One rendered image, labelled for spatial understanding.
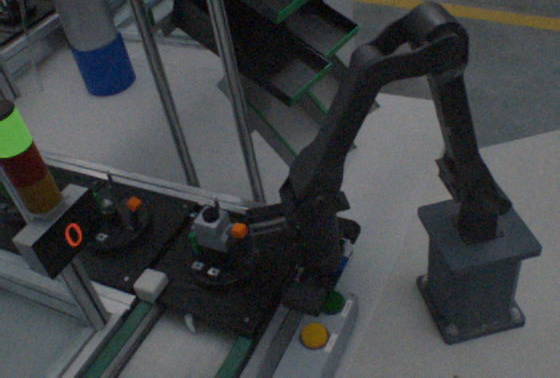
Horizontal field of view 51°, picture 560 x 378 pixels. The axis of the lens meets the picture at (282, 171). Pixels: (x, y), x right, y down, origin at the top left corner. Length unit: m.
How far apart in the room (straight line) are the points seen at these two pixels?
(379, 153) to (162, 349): 0.70
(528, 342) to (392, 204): 0.40
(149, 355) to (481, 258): 0.57
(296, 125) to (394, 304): 0.40
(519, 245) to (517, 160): 0.49
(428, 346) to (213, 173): 0.68
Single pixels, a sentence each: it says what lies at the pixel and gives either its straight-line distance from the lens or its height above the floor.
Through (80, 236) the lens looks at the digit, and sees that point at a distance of 0.90.
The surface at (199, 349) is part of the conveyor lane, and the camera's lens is 1.05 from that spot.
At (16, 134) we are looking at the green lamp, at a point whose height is 1.39.
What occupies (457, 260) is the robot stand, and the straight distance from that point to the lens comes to 0.93.
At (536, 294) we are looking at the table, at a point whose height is 0.86.
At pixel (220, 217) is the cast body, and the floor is 1.08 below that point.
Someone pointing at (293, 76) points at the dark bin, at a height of 1.21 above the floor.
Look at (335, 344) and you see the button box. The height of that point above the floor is 0.96.
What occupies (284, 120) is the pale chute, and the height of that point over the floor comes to 1.09.
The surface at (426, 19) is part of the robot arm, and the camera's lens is 0.72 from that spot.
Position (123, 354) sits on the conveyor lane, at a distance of 1.08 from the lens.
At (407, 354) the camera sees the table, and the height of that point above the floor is 0.86.
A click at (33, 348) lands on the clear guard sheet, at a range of 1.00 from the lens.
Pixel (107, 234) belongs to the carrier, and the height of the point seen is 0.99.
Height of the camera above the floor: 1.77
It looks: 40 degrees down
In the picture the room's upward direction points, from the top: 10 degrees counter-clockwise
